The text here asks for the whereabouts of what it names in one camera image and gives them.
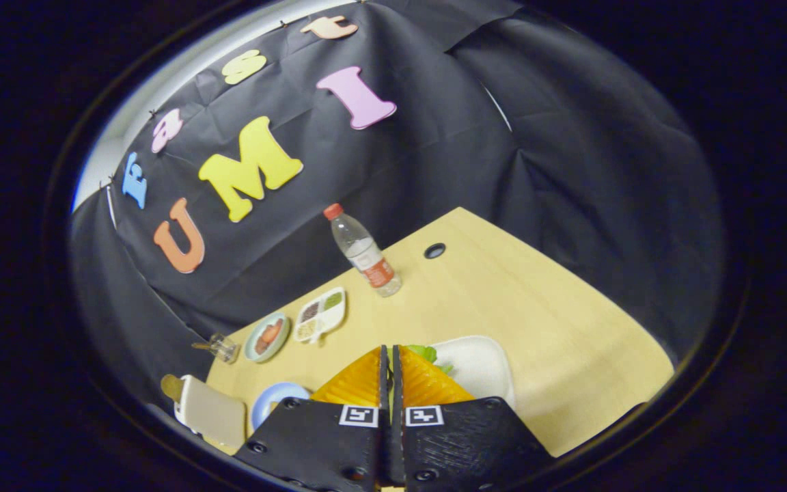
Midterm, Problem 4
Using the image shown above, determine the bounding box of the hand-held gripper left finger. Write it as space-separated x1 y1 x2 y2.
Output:
233 344 391 492

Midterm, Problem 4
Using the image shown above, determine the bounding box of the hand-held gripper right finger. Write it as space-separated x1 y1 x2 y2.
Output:
391 344 558 492

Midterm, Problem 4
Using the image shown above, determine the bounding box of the green lettuce leaf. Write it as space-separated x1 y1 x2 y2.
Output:
405 344 454 374

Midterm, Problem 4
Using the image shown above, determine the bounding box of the light blue plate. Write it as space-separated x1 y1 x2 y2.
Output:
251 382 312 431

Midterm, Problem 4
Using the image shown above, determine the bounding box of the small white dish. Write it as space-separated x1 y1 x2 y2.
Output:
428 336 516 409

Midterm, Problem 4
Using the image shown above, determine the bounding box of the pale green plate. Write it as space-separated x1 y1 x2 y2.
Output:
244 312 292 363

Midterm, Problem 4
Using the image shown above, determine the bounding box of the white toaster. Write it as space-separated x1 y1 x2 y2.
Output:
174 374 247 452

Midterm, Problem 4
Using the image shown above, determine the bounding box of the white divided condiment dish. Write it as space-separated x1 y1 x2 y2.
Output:
293 286 347 344

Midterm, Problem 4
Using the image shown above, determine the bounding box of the clear utensil holder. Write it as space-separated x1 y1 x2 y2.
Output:
209 333 240 364

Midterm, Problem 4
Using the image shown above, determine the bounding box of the clear water bottle red cap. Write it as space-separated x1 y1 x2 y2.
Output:
323 203 403 298

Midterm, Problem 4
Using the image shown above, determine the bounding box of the black backdrop cloth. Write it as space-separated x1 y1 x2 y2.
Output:
69 0 726 411

